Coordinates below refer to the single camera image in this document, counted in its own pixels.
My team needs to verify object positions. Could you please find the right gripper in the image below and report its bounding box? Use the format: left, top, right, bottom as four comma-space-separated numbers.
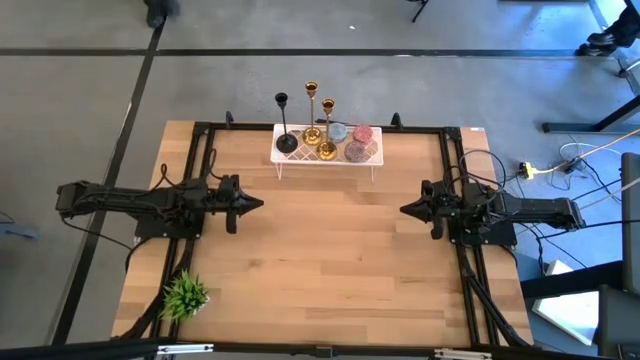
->
399, 180, 469, 240

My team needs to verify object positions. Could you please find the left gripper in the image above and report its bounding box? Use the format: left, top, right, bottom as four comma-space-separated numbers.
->
199, 174, 265, 235

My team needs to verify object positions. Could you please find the black candlestick holder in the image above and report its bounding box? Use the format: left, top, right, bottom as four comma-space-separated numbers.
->
273, 91, 299, 155

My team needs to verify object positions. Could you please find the purple glitter round candle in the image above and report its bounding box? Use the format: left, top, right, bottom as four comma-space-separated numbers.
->
343, 140, 368, 164

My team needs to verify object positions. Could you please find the tall gold candlestick holder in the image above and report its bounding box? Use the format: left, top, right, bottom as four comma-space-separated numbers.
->
301, 80, 324, 147

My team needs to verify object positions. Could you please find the pink glitter round candle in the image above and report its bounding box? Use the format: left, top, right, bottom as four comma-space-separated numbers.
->
351, 124, 375, 146

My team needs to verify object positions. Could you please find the short gold candlestick holder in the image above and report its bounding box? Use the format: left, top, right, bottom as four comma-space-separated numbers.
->
316, 97, 339, 162

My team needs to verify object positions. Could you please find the blue-grey glitter round candle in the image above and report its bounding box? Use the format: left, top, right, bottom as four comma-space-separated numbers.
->
327, 122, 349, 145

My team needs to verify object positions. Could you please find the green artificial plant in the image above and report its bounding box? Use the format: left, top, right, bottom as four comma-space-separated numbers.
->
160, 269, 211, 321

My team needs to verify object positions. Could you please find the black desk beam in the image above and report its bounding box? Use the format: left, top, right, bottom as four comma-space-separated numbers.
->
519, 259, 626, 301

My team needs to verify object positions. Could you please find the black desk leg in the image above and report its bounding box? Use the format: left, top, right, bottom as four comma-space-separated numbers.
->
542, 94, 640, 135

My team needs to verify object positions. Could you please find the white floor box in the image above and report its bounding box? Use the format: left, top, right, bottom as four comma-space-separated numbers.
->
530, 259, 600, 347

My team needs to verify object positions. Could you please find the black tripod leg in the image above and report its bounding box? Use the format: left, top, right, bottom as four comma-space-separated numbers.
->
410, 0, 431, 24

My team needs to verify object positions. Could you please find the grey desk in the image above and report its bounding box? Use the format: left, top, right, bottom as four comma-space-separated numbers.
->
621, 152, 640, 296

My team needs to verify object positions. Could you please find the black horizontal beam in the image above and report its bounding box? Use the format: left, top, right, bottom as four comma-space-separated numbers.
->
0, 337, 640, 360

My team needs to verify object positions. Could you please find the grey floor object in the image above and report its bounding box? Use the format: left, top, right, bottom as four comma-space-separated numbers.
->
0, 212, 41, 240

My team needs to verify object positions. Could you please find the dark grey cabinet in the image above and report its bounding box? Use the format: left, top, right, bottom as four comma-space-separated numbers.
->
597, 284, 640, 360

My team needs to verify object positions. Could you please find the white wire shelf rack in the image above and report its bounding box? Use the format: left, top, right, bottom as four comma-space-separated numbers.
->
270, 123, 385, 181

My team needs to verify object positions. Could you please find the black aluminium table frame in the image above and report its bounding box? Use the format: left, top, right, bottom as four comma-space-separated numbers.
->
113, 110, 534, 351

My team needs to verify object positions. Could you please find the silver bracket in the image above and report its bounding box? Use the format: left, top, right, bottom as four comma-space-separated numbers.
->
433, 348, 494, 360
158, 343, 215, 355

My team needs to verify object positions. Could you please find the beige extension cable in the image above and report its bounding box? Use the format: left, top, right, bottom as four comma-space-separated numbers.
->
532, 128, 640, 176

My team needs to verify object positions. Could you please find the grey metal rail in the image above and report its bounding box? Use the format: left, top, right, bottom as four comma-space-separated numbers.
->
589, 0, 640, 96

